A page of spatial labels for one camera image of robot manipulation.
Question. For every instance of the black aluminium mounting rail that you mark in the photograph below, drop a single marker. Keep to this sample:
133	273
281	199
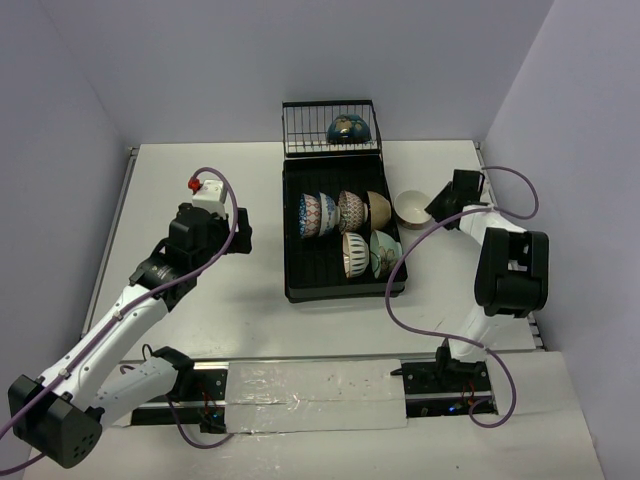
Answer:
433	388

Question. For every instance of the pale green bowl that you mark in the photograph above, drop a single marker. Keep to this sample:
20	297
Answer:
385	252

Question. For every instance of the white bowl patterned rim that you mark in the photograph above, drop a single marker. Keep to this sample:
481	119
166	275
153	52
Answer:
356	255

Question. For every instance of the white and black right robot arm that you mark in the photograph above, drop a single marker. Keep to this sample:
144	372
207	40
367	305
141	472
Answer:
512	274

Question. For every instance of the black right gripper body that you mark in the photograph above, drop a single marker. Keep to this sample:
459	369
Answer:
440	206

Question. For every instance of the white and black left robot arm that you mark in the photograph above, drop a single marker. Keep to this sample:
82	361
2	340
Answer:
63	412

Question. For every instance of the brown bowl cream inside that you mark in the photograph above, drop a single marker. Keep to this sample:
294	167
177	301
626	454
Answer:
348	129

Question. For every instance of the black wire plate rack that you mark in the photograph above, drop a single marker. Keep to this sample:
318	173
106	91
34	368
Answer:
304	126

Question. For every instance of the silver taped cover plate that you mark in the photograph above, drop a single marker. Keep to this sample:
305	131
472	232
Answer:
313	396

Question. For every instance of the white bowl brown outside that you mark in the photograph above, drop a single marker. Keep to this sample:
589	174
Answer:
410	209

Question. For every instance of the red lattice patterned bowl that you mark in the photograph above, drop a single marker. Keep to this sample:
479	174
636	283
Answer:
354	212

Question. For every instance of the dark blue patterned bowl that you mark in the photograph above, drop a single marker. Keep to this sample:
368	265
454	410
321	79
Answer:
309	216

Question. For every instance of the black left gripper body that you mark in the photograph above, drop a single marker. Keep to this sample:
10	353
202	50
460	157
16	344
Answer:
240	230

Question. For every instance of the black dish rack tray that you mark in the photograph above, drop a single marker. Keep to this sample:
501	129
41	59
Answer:
314	267

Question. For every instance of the black bowl tan outside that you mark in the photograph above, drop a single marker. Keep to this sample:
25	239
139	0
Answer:
380	210

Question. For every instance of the blue and white floral bowl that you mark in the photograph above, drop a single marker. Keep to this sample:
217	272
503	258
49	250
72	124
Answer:
330	214

